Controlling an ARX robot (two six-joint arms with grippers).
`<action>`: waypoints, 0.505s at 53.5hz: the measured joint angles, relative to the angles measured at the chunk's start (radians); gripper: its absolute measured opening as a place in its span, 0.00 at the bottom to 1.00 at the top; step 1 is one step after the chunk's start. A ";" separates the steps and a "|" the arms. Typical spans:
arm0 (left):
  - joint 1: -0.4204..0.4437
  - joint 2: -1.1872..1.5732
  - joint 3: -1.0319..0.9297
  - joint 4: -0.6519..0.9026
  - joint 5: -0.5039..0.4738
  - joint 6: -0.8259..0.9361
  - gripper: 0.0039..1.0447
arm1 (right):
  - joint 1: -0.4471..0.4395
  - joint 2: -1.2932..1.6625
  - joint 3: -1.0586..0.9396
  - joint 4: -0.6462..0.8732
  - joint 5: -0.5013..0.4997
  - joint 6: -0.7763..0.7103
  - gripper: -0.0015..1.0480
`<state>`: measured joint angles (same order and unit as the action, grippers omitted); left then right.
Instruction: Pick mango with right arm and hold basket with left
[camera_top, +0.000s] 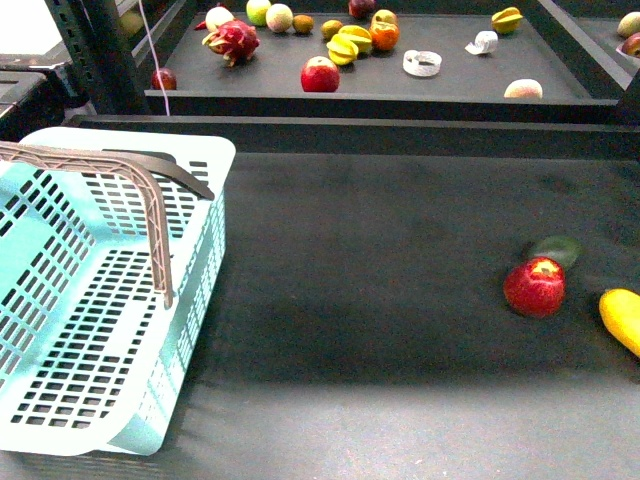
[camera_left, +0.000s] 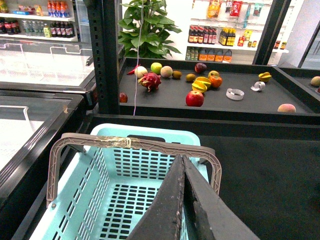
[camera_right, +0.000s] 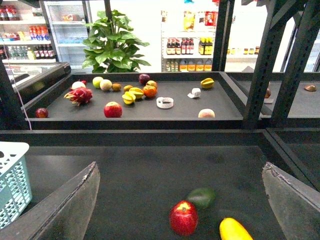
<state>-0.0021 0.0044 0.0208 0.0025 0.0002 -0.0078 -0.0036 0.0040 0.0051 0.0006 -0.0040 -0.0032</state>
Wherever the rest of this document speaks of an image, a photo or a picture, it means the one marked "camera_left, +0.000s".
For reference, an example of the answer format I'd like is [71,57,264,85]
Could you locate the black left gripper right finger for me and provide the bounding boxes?
[182,155,258,240]

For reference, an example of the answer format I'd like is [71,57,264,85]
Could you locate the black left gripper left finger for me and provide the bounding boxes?
[127,154,185,240]

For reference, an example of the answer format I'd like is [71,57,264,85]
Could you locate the light blue plastic basket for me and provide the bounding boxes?
[27,123,210,240]

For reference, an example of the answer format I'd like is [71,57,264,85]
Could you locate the grey basket handle with tape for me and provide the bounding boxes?
[46,133,222,206]

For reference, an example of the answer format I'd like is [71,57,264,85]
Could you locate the small red apple at edge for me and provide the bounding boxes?
[119,92,128,103]

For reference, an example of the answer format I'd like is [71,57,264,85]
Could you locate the black display tray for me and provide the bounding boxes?
[119,58,320,125]

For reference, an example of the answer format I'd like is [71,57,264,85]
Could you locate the pink peach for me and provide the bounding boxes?
[277,103,297,113]

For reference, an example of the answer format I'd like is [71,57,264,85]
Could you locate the pink dragon fruit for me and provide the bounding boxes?
[138,72,162,92]

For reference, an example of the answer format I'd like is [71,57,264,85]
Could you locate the brown kiwi right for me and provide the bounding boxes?
[185,73,197,83]

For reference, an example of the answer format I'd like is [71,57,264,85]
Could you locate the brown kiwi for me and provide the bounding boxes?
[185,73,197,83]
[172,70,182,80]

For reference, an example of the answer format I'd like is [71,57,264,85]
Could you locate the silver curled tape strip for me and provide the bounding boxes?
[250,81,266,92]

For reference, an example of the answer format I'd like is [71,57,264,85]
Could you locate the brown kiwi left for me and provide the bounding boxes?
[172,70,182,80]

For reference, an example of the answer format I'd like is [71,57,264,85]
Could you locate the tan round cantaloupe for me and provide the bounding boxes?
[160,65,173,78]

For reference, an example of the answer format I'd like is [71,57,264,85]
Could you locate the dark red plum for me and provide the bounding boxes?
[194,62,207,74]

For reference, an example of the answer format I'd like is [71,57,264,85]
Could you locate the small yellow star fruit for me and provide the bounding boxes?
[258,72,272,83]

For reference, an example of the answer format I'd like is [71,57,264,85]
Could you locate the beige melon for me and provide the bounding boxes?
[134,66,148,79]

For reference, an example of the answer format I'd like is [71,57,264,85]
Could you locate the red chili pepper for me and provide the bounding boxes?
[127,64,140,75]

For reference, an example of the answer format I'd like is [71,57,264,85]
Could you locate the green apple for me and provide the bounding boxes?
[150,62,163,75]

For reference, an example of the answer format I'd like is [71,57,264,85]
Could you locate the glass top freezer near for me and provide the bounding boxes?
[0,90,86,240]

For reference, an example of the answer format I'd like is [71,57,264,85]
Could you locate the glass freezer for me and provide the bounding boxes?
[0,36,98,110]
[0,90,86,240]

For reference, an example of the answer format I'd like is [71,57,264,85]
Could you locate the green potted plant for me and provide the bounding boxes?
[118,0,182,59]

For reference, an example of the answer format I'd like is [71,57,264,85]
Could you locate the glass top freezer far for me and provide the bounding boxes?
[0,36,98,110]

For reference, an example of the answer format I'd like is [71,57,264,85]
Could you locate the silver tape ring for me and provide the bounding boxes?
[225,87,245,101]

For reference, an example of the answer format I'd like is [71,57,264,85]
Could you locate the black shelf upright post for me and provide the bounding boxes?
[84,0,120,115]

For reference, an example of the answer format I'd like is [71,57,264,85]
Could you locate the hanging white cable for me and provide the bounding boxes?
[132,0,145,116]

